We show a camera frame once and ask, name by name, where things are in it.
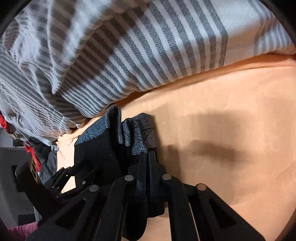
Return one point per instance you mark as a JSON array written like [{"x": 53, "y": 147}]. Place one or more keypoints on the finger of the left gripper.
[{"x": 64, "y": 179}]

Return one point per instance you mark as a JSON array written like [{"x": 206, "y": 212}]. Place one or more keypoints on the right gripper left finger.
[{"x": 111, "y": 212}]

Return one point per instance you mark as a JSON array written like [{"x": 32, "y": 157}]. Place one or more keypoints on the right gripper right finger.
[{"x": 195, "y": 212}]

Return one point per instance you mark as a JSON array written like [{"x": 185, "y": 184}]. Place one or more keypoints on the black pants with patterned trim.
[{"x": 112, "y": 148}]

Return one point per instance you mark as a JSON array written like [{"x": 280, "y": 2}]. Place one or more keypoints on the magenta sleeved forearm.
[{"x": 23, "y": 231}]

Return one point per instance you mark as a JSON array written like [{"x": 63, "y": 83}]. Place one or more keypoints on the red embroidered pillow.
[{"x": 28, "y": 147}]

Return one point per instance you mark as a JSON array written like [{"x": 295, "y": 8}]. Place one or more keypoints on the peach bed sheet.
[{"x": 232, "y": 129}]

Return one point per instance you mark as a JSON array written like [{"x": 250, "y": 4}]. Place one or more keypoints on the grey striped duvet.
[{"x": 65, "y": 61}]

